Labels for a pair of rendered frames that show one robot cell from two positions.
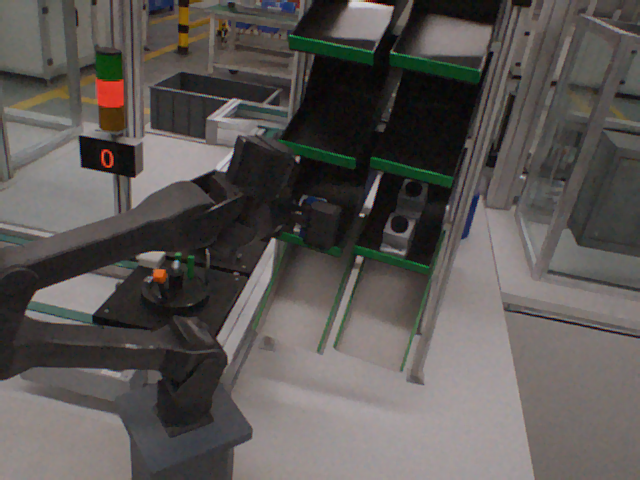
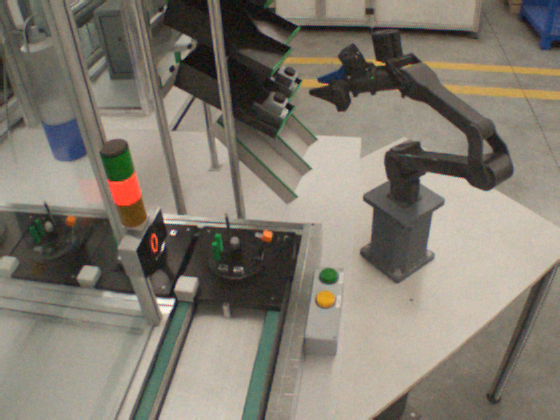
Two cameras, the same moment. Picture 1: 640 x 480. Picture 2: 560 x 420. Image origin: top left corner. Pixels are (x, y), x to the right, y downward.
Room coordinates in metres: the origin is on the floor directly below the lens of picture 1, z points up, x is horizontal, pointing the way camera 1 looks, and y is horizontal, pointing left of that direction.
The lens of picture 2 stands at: (0.75, 1.14, 1.85)
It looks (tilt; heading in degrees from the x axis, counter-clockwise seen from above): 39 degrees down; 276
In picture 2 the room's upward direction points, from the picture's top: 5 degrees counter-clockwise
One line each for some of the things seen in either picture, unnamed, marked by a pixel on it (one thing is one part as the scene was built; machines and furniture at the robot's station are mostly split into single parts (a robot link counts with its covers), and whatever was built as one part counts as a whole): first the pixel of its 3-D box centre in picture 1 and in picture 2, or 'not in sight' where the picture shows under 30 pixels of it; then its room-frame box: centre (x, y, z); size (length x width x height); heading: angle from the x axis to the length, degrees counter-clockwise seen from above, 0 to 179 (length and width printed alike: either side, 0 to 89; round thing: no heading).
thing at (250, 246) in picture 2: (175, 290); (237, 259); (0.95, 0.28, 0.98); 0.14 x 0.14 x 0.02
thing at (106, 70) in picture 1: (109, 65); (117, 161); (1.09, 0.46, 1.38); 0.05 x 0.05 x 0.05
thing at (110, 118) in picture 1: (111, 115); (131, 208); (1.09, 0.46, 1.28); 0.05 x 0.05 x 0.05
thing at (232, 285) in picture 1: (175, 298); (238, 265); (0.95, 0.28, 0.96); 0.24 x 0.24 x 0.02; 84
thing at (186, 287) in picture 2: (152, 261); (187, 289); (1.06, 0.37, 0.97); 0.05 x 0.05 x 0.04; 84
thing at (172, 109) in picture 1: (217, 107); not in sight; (3.06, 0.68, 0.73); 0.62 x 0.42 x 0.23; 84
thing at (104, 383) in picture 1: (83, 366); (325, 308); (0.75, 0.39, 0.93); 0.21 x 0.07 x 0.06; 84
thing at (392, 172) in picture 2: (186, 362); (405, 166); (0.56, 0.15, 1.15); 0.09 x 0.07 x 0.06; 37
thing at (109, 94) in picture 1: (110, 91); (124, 185); (1.09, 0.46, 1.33); 0.05 x 0.05 x 0.05
